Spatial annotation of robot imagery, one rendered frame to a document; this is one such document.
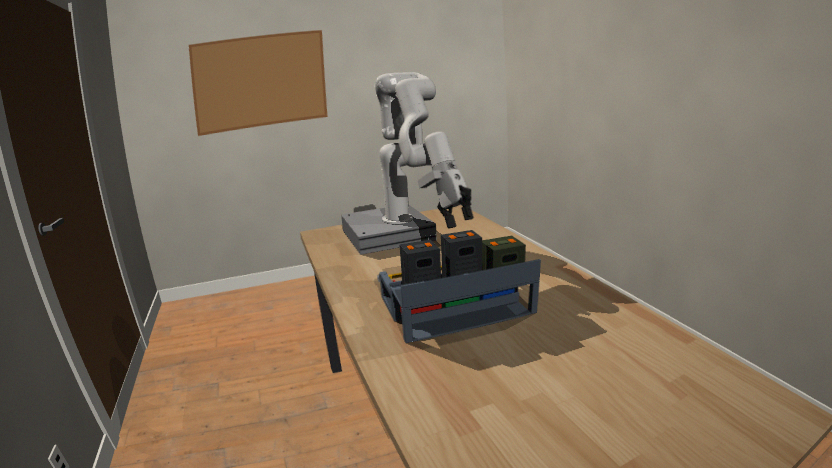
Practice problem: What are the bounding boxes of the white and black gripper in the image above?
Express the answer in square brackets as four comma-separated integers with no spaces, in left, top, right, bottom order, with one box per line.
[436,169,474,229]

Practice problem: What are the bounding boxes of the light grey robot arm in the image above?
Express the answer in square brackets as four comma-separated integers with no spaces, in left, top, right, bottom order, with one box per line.
[375,72,457,224]

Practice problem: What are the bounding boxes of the blue open bin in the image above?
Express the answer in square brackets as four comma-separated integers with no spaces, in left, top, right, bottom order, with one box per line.
[480,288,515,300]

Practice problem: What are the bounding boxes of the olive green tool case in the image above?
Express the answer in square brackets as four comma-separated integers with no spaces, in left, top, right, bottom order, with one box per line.
[482,236,526,270]

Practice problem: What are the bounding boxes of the green bin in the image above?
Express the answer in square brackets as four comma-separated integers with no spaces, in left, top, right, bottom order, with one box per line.
[442,296,479,308]

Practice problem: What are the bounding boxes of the red open bin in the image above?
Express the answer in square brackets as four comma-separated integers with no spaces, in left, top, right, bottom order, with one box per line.
[411,303,442,314]

